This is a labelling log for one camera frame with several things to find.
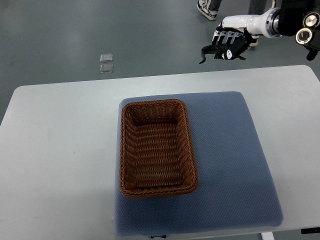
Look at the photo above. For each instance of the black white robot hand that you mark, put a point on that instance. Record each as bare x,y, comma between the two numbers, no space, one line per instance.
235,33

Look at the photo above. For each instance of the dark toy crocodile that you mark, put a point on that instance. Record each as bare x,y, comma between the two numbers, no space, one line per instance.
219,51

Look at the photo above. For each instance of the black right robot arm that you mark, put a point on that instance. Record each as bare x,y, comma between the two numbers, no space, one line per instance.
299,19

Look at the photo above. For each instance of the brown wicker basket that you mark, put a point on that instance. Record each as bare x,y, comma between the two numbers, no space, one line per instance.
156,152

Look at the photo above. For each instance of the person's grey trouser leg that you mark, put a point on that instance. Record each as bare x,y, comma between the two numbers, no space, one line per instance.
213,5

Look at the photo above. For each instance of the person's white sneaker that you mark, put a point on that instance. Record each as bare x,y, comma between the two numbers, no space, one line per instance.
203,7

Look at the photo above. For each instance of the upper metal floor plate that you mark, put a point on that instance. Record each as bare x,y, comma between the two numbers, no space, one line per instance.
106,57

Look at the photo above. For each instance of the blue textured mat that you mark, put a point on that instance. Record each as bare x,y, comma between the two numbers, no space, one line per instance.
235,188

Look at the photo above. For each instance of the white table leg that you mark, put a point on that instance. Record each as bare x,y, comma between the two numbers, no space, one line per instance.
267,236

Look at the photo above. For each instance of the black table control panel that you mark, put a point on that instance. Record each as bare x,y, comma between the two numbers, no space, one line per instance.
312,230

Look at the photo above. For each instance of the small label under mat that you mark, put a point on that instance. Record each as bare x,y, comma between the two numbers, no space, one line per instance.
158,236

